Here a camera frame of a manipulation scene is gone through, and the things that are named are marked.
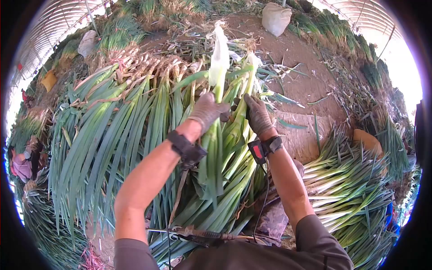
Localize person's body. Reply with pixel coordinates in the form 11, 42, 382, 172
113, 214, 354, 270

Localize person's left fingers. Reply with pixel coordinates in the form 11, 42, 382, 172
199, 92, 217, 107

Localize orange-brown bag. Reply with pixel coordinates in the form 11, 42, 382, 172
352, 128, 384, 158

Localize pink string bundle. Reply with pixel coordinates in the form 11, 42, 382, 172
80, 246, 107, 270

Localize person's left hand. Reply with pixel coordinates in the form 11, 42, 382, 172
187, 92, 232, 135

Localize pile of unpeeled green onions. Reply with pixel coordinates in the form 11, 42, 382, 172
47, 44, 270, 265

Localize person's right fingers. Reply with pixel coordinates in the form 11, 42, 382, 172
243, 93, 268, 113

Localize person's right hand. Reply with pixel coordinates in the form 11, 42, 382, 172
232, 93, 275, 137

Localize small grey-white sack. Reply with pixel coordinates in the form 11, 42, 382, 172
77, 30, 98, 58

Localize yellow bag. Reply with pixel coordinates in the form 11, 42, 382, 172
40, 69, 58, 92

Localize large white sack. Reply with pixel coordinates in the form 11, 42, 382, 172
261, 3, 293, 37

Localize rusty metal shears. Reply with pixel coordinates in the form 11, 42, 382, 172
148, 225, 268, 246

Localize long green onion white stalk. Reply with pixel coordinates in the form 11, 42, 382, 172
197, 24, 237, 206
221, 51, 267, 189

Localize pile of peeled green onions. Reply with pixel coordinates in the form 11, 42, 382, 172
297, 126, 397, 269

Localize row of green onion bundles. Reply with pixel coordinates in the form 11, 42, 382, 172
61, 0, 216, 68

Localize woven ground mat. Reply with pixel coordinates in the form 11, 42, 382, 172
274, 111, 335, 165

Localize person's left thumb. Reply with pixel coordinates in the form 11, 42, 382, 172
215, 102, 232, 123

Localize black wrist band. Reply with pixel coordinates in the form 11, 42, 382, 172
167, 130, 208, 169
247, 135, 283, 165

